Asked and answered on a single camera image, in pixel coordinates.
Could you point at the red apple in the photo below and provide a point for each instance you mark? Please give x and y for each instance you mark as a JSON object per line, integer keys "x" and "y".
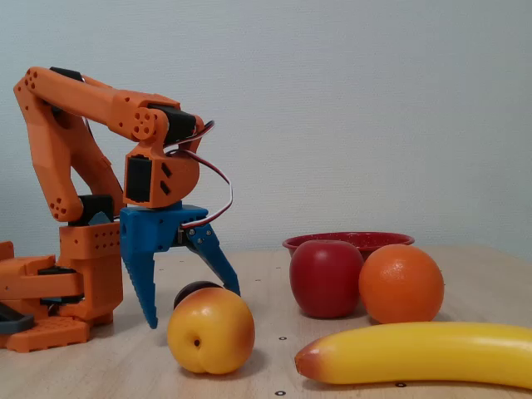
{"x": 326, "y": 278}

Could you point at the orange fruit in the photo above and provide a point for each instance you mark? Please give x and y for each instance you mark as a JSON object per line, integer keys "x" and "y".
{"x": 401, "y": 284}

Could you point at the orange robot base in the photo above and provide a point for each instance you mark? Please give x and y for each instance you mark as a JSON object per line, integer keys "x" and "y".
{"x": 41, "y": 336}

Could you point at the dark purple plum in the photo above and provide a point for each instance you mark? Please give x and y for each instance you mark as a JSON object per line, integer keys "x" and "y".
{"x": 193, "y": 289}

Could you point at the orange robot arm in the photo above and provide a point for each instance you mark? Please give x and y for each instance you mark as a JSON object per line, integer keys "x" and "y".
{"x": 83, "y": 95}

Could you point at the yellow orange peach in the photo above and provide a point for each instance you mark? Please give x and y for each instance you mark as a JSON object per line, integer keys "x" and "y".
{"x": 212, "y": 332}

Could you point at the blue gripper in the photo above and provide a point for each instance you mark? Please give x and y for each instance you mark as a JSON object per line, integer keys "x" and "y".
{"x": 155, "y": 229}

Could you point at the yellow banana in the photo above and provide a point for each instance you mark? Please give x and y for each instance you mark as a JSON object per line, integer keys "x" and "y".
{"x": 415, "y": 353}

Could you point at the dark grey table clamp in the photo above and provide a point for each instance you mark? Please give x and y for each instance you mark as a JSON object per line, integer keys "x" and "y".
{"x": 16, "y": 324}

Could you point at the red speckled bowl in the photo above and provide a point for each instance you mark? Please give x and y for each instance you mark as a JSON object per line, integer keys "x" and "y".
{"x": 390, "y": 241}

